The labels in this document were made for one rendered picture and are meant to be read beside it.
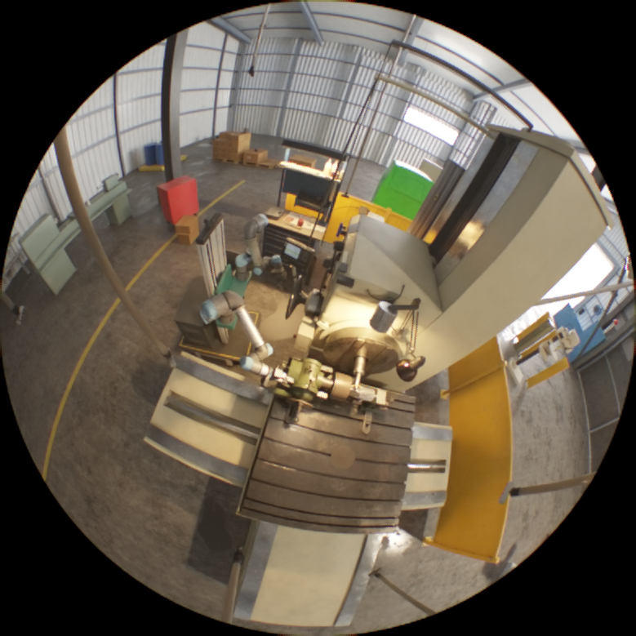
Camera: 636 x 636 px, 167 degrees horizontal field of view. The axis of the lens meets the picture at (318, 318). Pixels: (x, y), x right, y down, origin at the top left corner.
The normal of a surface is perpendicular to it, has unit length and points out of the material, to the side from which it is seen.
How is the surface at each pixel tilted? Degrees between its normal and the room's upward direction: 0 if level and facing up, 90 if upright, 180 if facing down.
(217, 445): 0
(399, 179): 84
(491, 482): 90
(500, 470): 90
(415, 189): 84
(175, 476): 0
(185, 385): 0
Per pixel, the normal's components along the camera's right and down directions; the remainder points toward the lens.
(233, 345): 0.22, -0.54
